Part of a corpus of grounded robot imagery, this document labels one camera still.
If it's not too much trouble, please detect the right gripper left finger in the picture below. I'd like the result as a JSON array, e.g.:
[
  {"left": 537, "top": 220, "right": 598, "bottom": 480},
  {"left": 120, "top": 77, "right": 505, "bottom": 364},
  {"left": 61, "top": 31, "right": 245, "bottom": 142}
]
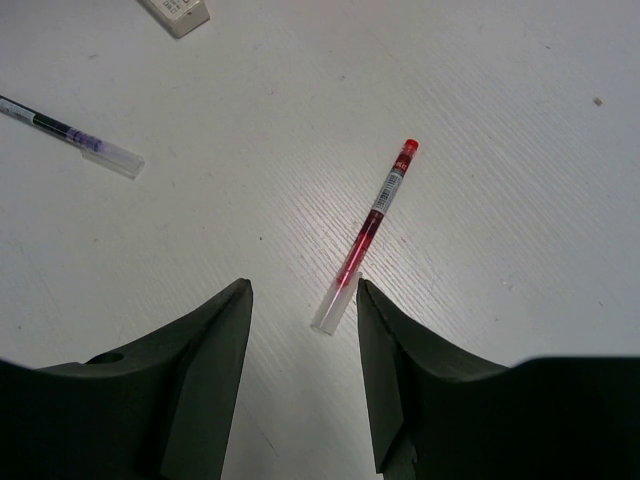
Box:
[{"left": 1, "top": 279, "right": 253, "bottom": 479}]

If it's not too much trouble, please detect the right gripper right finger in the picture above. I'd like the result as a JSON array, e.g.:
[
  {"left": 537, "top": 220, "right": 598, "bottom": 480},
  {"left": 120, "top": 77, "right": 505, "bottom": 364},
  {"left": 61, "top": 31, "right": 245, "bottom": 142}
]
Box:
[{"left": 357, "top": 280, "right": 639, "bottom": 479}]

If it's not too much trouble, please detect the red gel pen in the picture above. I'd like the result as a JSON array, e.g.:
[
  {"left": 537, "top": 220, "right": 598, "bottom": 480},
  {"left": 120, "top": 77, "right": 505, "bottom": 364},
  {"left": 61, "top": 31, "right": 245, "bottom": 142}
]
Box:
[{"left": 311, "top": 139, "right": 419, "bottom": 335}]

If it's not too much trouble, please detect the purple gel pen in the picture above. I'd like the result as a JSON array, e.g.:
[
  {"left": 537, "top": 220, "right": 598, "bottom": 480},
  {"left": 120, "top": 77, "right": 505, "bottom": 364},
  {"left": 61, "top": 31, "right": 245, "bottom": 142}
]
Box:
[{"left": 1, "top": 96, "right": 145, "bottom": 180}]

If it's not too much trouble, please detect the white eraser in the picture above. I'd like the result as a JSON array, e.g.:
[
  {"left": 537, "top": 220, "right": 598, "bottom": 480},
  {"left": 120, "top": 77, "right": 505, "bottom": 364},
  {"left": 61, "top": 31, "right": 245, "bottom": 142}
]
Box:
[{"left": 139, "top": 0, "right": 210, "bottom": 39}]

